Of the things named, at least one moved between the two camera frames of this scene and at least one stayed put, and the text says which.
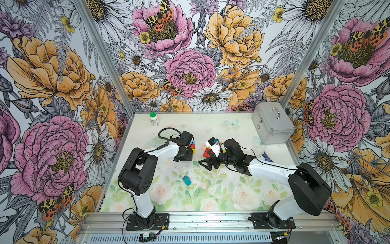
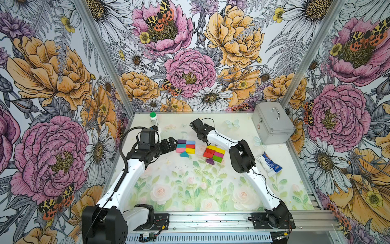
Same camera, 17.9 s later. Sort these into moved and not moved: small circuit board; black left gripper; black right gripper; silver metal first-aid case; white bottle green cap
Moved: black left gripper; black right gripper
Not moved: white bottle green cap; silver metal first-aid case; small circuit board
